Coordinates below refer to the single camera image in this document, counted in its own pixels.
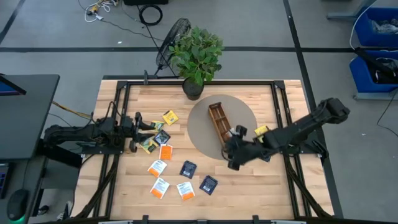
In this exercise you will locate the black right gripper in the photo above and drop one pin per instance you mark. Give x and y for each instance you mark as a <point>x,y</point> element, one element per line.
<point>245,151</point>

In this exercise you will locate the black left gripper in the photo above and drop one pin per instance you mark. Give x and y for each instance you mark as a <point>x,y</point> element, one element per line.
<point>133,133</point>

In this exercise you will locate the lemon lime tea packet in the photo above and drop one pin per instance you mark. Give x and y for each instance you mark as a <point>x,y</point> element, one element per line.
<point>149,146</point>

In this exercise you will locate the black green tea packet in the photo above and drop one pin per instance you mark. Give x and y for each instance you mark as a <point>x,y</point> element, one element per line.
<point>162,137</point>

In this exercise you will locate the white and orange tea packet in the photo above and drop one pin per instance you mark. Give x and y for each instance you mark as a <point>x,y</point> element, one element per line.
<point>185,190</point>
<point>160,188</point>
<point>157,168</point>

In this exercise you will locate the dark blue tea packet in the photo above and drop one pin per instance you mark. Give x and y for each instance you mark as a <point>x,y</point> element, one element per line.
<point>188,169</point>
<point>208,185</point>

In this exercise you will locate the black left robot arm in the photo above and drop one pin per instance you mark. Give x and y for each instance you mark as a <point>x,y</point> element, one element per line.
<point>71,133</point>

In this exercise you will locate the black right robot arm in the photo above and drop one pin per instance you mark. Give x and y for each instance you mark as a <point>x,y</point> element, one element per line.
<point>298,127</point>

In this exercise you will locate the yellow tea packet black label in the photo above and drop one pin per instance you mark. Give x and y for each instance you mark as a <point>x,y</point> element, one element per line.
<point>170,117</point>

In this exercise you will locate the wooden tea organizer box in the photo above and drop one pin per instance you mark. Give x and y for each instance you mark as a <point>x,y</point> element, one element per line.
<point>217,116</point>

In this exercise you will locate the yellow tea packet blue print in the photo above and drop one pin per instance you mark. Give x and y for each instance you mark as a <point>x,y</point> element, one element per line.
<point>260,130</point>

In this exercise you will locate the round grey mat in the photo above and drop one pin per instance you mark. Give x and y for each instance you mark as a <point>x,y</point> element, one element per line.
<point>202,124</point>

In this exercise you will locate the green potted plant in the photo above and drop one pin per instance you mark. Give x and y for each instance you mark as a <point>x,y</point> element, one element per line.
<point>196,56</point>

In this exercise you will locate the black standing fan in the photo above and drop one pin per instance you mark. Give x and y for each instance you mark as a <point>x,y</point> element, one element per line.
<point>172,37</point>

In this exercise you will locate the person's shoe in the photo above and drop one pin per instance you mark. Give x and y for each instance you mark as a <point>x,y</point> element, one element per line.
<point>65,211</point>
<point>43,210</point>

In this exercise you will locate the black desk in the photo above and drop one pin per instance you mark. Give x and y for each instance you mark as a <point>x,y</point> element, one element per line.
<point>25,124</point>

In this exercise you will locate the black floor box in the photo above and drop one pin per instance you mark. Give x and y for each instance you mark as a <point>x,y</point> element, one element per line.
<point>146,2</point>

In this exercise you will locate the desk monitor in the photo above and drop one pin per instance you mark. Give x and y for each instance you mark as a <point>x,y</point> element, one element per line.
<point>9,88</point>

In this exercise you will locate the black computer mouse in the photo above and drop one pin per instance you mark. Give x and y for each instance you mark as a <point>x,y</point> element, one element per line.
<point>17,203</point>

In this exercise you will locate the blue storage bin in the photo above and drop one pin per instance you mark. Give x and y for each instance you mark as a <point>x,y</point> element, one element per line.
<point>360,74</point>
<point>370,28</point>

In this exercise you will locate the black keyboard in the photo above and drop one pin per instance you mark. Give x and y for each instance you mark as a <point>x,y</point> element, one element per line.
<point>3,182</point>

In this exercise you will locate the black tripod bar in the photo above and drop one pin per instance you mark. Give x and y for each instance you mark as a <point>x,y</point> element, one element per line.
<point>371,60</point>

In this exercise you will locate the black aluminium table frame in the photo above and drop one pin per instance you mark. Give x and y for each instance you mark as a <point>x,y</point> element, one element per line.
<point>199,82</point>

